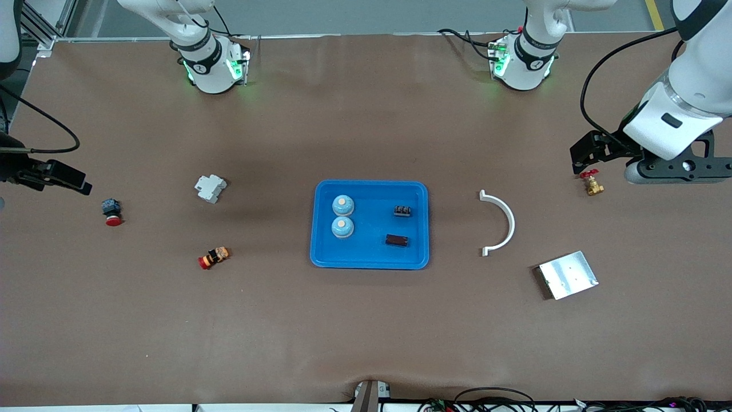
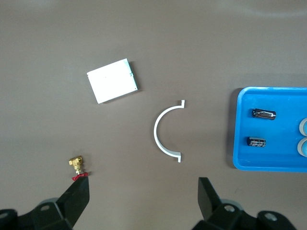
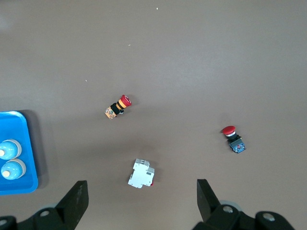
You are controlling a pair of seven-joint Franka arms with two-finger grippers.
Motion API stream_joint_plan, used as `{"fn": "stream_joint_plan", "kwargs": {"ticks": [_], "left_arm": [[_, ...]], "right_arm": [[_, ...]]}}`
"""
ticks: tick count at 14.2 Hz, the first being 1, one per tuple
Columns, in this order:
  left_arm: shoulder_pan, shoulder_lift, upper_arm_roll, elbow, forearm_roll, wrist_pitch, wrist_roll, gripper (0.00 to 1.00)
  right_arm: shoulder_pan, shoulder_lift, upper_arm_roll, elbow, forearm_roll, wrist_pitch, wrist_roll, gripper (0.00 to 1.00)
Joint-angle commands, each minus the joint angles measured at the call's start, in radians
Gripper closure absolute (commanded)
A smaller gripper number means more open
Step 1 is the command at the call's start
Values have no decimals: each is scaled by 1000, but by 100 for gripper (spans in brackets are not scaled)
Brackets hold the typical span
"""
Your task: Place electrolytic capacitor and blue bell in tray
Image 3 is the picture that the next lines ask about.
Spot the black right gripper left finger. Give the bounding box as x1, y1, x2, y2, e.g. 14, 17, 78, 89
16, 181, 89, 230

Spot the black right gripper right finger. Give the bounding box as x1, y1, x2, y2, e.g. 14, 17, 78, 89
191, 179, 255, 230

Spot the blue dome bell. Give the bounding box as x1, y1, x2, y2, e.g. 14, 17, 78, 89
0, 139, 22, 161
0, 158, 26, 180

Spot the blue plastic tray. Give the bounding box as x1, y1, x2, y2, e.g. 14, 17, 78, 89
0, 110, 39, 196

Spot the white circuit breaker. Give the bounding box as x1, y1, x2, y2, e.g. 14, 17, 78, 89
128, 158, 155, 189

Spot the red mushroom pushbutton blue base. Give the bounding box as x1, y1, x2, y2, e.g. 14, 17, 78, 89
221, 125, 247, 154

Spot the red emergency stop orange body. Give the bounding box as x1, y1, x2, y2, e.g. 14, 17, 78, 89
104, 94, 132, 121

